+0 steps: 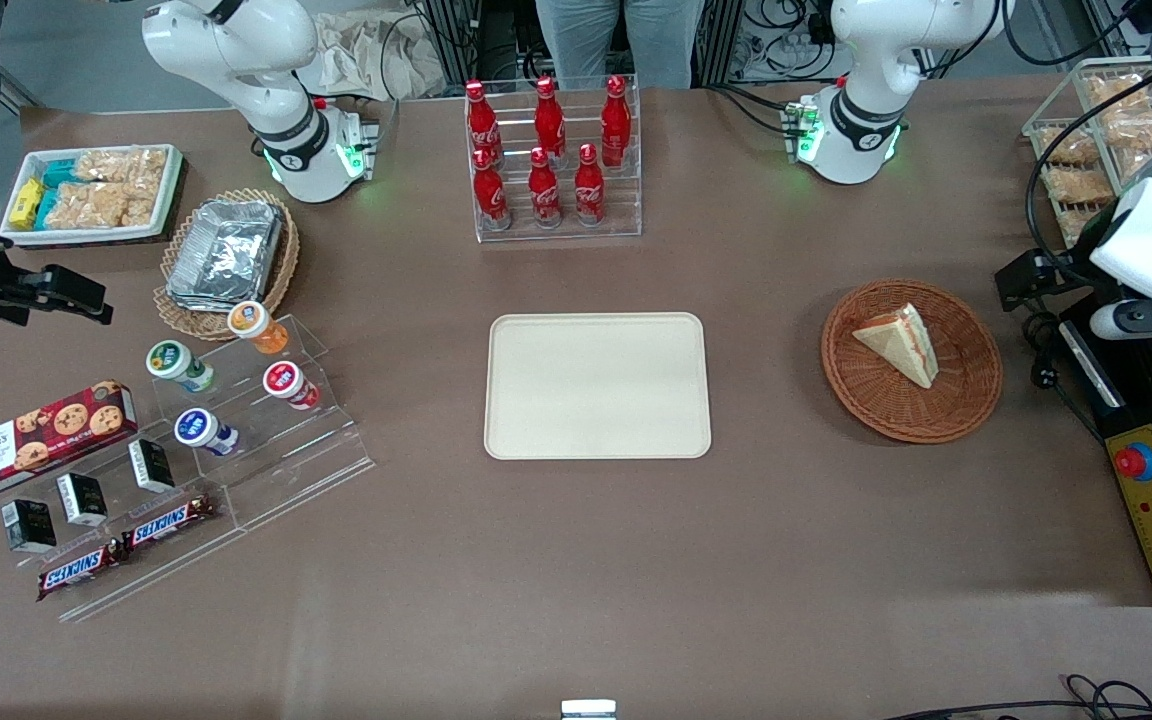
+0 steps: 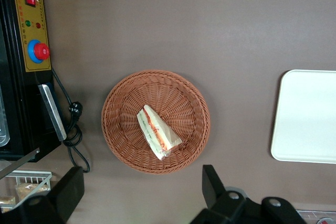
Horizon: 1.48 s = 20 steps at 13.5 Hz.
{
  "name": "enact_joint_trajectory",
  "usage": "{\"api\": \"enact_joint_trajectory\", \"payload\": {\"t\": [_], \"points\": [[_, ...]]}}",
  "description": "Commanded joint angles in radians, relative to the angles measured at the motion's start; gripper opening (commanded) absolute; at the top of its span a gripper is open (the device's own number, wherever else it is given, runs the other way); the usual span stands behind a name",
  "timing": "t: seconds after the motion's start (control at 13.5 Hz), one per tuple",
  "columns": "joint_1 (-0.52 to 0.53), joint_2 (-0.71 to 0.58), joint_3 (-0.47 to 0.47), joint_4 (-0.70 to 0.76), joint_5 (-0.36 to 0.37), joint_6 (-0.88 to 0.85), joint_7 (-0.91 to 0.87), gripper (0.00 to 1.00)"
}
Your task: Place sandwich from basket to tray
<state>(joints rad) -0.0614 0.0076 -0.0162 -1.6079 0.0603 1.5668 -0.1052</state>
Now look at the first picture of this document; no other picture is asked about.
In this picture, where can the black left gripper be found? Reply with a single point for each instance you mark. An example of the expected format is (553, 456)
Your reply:
(1079, 251)

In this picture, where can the beige rectangular serving tray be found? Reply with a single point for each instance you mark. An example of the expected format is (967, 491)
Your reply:
(596, 386)

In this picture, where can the stack of foil trays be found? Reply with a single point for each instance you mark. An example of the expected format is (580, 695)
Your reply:
(226, 250)

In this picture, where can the white rectangular snack tray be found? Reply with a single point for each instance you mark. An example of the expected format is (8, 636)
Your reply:
(166, 190)

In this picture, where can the red cola bottle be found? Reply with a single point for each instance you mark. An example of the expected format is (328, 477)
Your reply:
(490, 192)
(616, 118)
(544, 190)
(549, 115)
(482, 118)
(589, 186)

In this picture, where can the clear acrylic bottle rack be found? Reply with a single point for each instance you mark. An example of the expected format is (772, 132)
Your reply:
(561, 232)

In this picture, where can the black benchtop machine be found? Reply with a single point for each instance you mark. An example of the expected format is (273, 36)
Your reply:
(1086, 360)

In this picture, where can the green lid gum jar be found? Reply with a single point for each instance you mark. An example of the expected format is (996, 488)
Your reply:
(172, 360)

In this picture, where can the brown wicker basket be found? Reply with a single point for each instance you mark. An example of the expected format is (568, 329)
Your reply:
(966, 400)

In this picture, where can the small black box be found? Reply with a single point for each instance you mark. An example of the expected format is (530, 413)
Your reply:
(29, 526)
(152, 466)
(82, 500)

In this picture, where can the person in grey jeans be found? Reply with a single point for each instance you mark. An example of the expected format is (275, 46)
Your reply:
(586, 40)

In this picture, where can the light tan wicker basket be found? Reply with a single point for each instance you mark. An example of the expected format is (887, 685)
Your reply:
(281, 285)

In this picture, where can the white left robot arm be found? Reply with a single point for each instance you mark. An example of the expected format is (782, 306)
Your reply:
(871, 60)

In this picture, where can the rice cracker pack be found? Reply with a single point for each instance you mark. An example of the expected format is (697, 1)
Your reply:
(96, 207)
(126, 166)

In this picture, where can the orange lid gum jar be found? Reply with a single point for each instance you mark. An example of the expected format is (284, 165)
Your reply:
(254, 322)

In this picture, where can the Snickers chocolate bar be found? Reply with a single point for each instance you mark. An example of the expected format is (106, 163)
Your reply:
(168, 521)
(81, 570)

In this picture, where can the teal snack pack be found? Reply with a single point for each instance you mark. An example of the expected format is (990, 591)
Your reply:
(60, 173)
(46, 205)

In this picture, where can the small metal bracket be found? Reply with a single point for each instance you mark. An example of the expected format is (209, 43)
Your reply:
(588, 710)

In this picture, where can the clear acrylic stepped stand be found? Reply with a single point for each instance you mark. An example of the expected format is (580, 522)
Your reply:
(286, 480)

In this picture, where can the bagged fried snack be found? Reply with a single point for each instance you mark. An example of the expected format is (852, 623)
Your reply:
(1066, 146)
(1076, 222)
(1078, 186)
(1141, 130)
(1141, 165)
(1116, 92)

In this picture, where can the triangular sandwich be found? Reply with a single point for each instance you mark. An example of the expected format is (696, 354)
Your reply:
(898, 345)

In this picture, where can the yellow snack pack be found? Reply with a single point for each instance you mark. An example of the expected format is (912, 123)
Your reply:
(27, 200)

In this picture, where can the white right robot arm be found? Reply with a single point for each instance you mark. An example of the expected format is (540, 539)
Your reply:
(236, 50)

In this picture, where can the crumpled beige cloth bag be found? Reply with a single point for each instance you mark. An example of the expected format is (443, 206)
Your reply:
(366, 55)

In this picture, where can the red tartan cookie box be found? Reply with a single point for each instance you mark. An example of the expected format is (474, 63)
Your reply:
(36, 440)

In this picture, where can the red lid gum jar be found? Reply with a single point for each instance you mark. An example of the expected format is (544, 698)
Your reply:
(284, 381)

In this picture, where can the blue lid gum jar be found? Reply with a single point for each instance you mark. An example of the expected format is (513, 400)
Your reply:
(198, 428)

